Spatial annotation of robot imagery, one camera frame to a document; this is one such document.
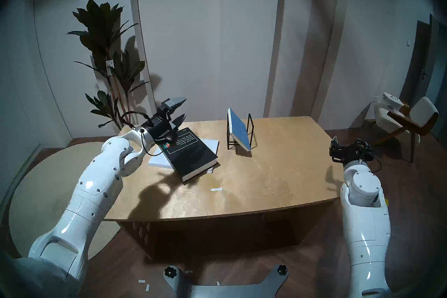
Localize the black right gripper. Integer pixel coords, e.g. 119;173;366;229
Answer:
329;136;374;164

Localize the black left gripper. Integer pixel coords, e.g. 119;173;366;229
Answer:
142;97;187;148

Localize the thick black hardcover book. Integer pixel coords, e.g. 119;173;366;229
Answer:
161;127;219;184

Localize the large white paperback book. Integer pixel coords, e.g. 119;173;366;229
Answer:
147;138;220;174

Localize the blue cloth-covered book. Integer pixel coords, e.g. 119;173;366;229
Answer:
228;108;252;152

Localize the white plastic container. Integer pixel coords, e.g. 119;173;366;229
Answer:
382;92;404;111

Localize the white wooden armchair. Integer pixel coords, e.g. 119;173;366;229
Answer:
368;96;440;163

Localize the dark door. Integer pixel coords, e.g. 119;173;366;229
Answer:
402;14;447;137

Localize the tall green potted plant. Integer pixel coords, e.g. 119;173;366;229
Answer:
66;0;151;128

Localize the round beige rug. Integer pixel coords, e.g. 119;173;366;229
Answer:
9;142;121;261

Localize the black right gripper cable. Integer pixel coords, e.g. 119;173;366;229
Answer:
368;152;382;174

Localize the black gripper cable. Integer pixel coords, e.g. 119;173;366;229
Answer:
368;152;382;174
120;111;164;157

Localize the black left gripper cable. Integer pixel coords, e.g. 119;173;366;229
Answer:
120;111;164;157

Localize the black wire book stand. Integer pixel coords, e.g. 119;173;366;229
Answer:
226;113;254;150

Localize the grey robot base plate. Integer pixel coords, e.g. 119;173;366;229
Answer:
163;265;290;298

